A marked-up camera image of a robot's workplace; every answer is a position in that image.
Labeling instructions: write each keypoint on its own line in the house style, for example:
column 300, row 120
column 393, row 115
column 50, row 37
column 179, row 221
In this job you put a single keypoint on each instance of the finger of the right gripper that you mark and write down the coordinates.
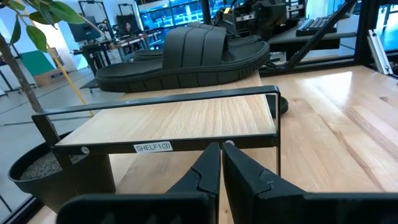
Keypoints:
column 280, row 17
column 265, row 17

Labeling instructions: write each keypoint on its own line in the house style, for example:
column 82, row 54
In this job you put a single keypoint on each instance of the black rubber slide sandal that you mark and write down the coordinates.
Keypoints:
column 146, row 55
column 281, row 105
column 192, row 46

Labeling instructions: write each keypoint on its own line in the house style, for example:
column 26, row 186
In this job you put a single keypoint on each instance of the black monitor screen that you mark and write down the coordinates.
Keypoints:
column 84, row 29

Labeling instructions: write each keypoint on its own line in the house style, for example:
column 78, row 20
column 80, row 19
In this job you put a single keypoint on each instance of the black metal rig frame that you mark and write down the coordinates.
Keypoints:
column 367, row 31

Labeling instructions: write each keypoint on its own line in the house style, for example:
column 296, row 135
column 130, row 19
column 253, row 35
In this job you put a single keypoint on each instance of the black keyboard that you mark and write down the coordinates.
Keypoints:
column 315, row 26

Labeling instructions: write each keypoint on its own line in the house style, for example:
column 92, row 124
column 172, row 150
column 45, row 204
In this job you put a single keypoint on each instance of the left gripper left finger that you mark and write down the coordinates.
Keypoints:
column 140, row 208

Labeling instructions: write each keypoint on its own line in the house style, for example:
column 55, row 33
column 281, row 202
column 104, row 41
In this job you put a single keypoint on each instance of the green panel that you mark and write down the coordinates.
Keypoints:
column 35, row 62

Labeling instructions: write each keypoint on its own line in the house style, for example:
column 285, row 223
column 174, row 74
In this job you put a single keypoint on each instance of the dark grey desk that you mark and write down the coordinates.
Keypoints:
column 311, row 42

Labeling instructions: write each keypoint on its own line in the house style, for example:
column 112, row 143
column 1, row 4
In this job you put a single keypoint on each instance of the yellow tag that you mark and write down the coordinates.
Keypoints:
column 227, row 11

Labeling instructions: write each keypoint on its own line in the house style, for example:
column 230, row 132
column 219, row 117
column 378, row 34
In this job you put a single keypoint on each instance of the green plant in black pot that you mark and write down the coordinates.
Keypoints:
column 46, row 189

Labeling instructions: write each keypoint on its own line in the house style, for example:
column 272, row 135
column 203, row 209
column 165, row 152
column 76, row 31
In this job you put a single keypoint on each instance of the wooden shelf black metal frame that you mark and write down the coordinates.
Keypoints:
column 171, row 121

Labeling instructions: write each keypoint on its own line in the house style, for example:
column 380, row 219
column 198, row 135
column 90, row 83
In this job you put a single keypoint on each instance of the cardboard box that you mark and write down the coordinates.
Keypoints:
column 49, row 77

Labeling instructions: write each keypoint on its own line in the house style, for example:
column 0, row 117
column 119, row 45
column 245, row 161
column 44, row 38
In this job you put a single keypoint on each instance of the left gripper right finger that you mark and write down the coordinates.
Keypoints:
column 280, row 208

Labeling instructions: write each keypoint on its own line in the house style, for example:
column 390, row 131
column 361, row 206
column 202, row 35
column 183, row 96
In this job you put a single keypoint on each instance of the silver aluminium bar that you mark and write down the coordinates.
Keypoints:
column 379, row 51

